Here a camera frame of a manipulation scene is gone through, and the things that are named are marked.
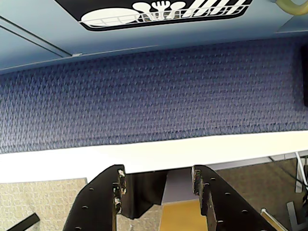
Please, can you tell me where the black flat bar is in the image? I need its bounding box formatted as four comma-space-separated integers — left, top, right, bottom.
0, 213, 40, 231

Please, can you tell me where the blue toy kitchen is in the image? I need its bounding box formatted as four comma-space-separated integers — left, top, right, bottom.
0, 0, 308, 71

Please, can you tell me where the blue dishwasher door with sticker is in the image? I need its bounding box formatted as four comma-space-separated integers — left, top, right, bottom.
0, 0, 308, 60

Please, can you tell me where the white cable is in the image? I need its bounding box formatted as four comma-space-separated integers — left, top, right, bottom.
295, 152, 306, 187

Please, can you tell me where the gold dishwasher door handle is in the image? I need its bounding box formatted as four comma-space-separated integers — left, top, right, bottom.
275, 0, 308, 15

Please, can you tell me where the blue woven mat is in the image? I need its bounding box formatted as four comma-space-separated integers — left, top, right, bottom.
0, 38, 308, 154

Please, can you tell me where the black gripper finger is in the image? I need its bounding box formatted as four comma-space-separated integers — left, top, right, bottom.
63, 164, 127, 231
192, 165, 277, 231

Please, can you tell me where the yellow wooden block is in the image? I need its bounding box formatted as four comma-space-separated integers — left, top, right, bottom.
159, 199, 203, 231

